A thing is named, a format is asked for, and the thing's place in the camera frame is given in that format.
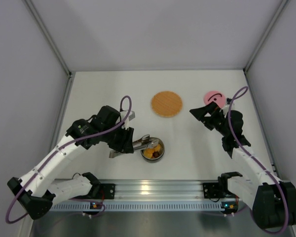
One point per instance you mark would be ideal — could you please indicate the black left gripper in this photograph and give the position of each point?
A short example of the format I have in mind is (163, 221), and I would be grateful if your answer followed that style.
(128, 140)

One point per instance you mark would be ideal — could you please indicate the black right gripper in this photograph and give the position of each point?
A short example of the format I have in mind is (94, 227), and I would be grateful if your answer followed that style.
(214, 118)

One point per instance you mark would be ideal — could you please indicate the pink lunch box lid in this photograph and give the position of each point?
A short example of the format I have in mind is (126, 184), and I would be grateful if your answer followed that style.
(215, 96)

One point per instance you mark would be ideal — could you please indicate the stainless steel tongs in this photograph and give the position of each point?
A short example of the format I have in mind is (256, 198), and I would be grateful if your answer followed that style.
(136, 146)

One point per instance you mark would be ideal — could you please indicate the orange round cookie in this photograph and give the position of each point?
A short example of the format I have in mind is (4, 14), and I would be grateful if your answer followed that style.
(150, 150)

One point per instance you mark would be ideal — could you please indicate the yellow maple leaf cookie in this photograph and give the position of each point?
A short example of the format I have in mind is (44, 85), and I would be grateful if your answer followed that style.
(157, 148)

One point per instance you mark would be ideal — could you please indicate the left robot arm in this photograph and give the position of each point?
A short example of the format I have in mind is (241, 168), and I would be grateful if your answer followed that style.
(37, 191)

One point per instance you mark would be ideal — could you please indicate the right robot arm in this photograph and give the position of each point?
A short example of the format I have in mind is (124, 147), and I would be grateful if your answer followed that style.
(272, 201)

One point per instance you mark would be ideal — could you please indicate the round steel lunch box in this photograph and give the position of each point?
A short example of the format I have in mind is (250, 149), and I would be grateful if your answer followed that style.
(160, 158)

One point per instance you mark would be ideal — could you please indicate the woven bamboo tray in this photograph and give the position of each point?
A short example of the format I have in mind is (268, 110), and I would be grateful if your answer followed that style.
(166, 104)

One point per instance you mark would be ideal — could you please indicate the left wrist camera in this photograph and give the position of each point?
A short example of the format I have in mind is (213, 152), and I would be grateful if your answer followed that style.
(130, 117)

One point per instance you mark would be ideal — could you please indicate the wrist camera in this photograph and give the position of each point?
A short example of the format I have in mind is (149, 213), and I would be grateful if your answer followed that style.
(130, 117)
(227, 107)

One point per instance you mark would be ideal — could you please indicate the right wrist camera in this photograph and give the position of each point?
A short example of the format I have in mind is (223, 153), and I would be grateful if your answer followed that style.
(227, 107)

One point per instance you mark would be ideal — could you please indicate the aluminium mounting rail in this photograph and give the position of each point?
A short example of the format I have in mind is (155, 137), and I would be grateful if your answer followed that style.
(130, 190)

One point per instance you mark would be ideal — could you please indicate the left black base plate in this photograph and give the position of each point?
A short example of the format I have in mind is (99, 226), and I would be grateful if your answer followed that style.
(102, 191)

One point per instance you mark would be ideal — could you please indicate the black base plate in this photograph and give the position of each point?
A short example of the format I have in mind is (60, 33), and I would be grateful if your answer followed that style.
(102, 191)
(213, 190)

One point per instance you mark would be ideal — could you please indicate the right aluminium frame post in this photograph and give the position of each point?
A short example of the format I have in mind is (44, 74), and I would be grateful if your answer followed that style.
(266, 34)

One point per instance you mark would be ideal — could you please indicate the aluminium frame post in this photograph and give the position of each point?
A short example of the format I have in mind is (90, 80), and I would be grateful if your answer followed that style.
(46, 34)
(266, 34)

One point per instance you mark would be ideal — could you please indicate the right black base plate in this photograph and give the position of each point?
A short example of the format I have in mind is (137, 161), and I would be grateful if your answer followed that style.
(213, 190)

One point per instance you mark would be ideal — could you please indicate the slotted cable duct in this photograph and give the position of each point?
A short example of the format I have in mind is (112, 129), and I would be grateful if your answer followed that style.
(132, 206)

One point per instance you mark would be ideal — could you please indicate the left aluminium frame post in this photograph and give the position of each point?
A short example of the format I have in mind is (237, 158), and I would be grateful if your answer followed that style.
(46, 34)

